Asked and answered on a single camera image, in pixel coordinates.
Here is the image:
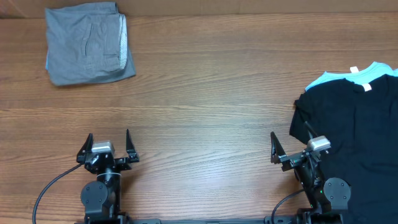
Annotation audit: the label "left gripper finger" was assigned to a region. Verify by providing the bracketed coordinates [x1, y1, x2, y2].
[126, 129, 139, 162]
[76, 133, 93, 163]

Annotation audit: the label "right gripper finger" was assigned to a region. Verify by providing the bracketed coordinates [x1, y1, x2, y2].
[271, 132, 286, 164]
[304, 121, 318, 139]

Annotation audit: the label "black t-shirt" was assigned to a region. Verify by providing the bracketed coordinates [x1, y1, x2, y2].
[290, 75, 397, 223]

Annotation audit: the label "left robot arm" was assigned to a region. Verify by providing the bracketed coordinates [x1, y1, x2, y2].
[76, 130, 139, 224]

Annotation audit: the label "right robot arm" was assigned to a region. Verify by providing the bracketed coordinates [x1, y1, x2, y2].
[264, 122, 351, 224]

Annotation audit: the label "light blue t-shirt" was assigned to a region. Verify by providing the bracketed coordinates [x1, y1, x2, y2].
[305, 62, 397, 91]

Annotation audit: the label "folded grey shorts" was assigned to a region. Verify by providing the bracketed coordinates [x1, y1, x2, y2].
[45, 2, 136, 86]

